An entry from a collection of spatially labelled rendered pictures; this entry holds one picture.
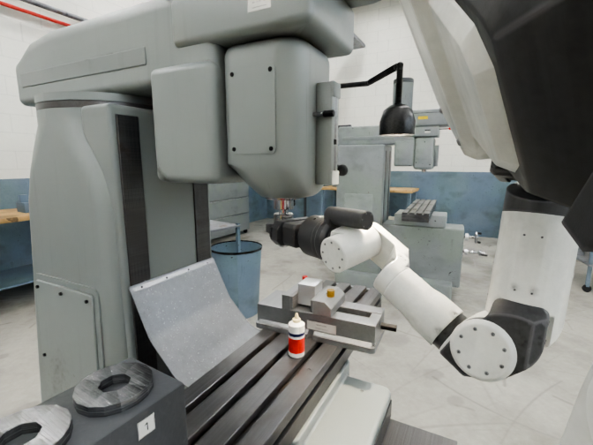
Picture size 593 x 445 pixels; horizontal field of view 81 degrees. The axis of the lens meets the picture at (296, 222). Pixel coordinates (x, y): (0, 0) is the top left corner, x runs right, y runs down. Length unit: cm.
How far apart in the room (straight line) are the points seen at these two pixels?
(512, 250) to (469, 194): 669
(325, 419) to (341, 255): 45
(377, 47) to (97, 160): 712
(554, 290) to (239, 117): 60
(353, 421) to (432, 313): 43
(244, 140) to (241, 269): 235
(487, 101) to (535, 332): 33
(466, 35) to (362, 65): 753
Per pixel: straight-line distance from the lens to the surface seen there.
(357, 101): 767
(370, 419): 93
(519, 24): 22
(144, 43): 96
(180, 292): 107
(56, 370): 131
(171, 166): 86
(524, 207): 53
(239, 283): 307
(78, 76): 115
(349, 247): 60
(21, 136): 507
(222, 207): 617
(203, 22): 82
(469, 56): 26
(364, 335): 94
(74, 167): 103
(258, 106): 73
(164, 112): 87
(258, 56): 75
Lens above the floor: 139
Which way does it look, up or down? 10 degrees down
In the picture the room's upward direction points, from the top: straight up
